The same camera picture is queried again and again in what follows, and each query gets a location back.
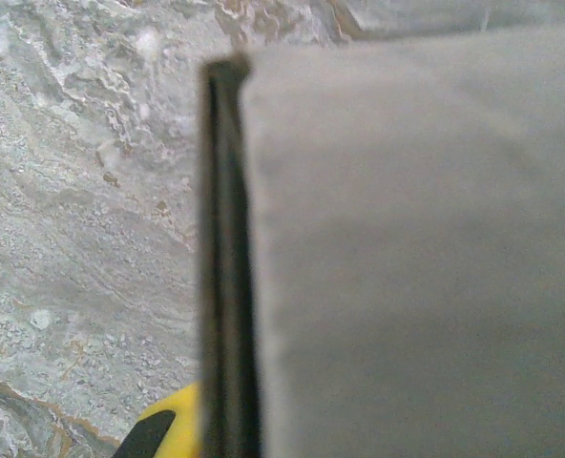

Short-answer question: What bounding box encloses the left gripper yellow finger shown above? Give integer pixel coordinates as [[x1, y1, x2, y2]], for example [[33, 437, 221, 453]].
[[113, 381, 202, 458]]

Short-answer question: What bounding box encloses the white paper box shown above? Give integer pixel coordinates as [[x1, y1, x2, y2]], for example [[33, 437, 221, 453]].
[[199, 18, 565, 458]]

